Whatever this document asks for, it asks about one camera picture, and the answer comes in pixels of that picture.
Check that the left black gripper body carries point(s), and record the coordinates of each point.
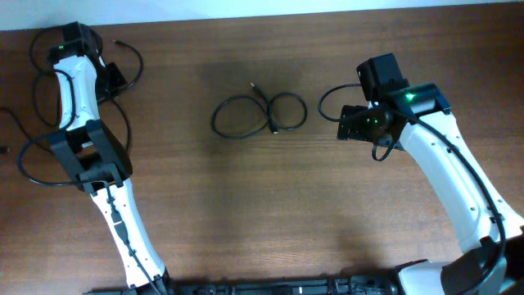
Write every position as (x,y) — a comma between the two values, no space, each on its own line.
(111,80)

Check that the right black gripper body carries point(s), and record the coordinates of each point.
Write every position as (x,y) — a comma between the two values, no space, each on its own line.
(362,125)

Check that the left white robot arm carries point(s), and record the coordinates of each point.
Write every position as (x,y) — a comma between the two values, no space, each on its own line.
(95,159)

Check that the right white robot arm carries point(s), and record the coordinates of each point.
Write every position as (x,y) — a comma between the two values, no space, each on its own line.
(419,121)

